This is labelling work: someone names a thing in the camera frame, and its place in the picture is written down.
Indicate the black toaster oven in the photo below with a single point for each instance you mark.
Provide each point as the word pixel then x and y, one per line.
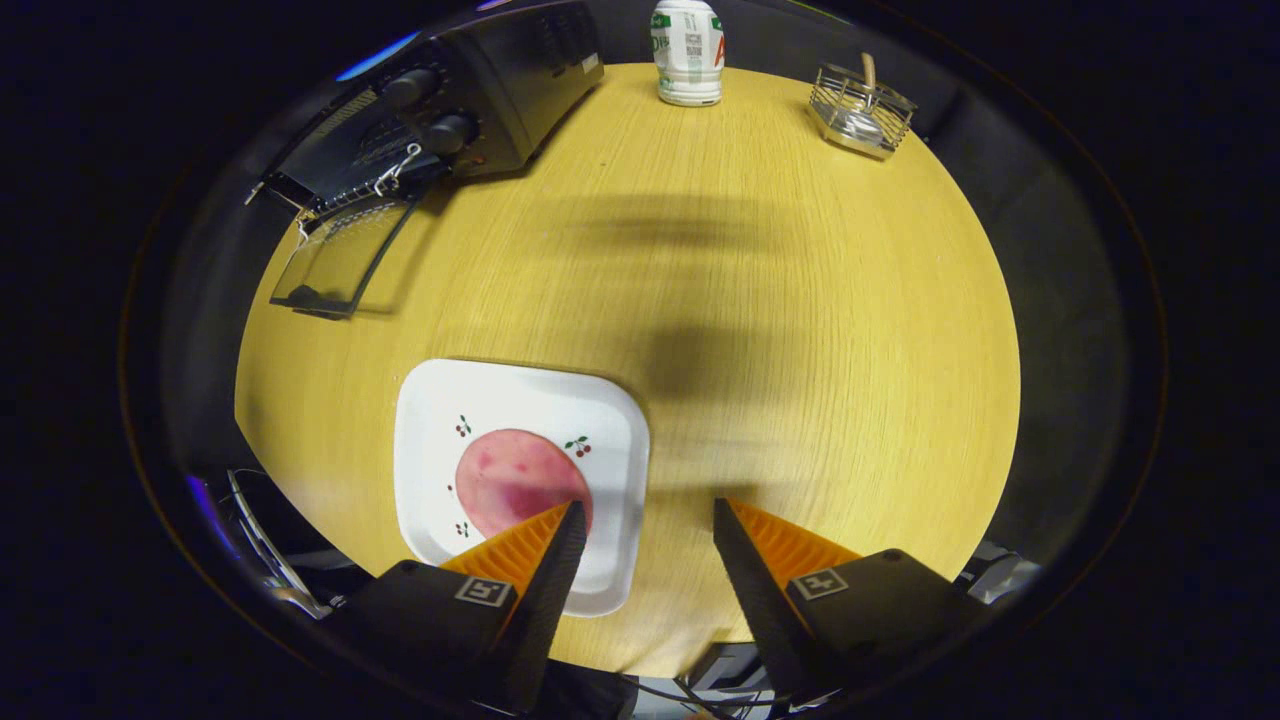
pixel 510 90

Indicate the pink ham slice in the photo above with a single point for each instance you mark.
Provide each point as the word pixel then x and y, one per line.
pixel 510 480

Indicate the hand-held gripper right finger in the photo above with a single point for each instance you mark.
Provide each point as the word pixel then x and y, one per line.
pixel 760 610

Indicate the white square plate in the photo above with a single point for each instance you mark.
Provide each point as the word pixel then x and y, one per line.
pixel 520 395

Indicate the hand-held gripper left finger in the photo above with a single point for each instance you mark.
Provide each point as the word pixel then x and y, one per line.
pixel 545 610

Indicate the white plastic bottle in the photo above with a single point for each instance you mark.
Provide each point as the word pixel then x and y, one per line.
pixel 688 55

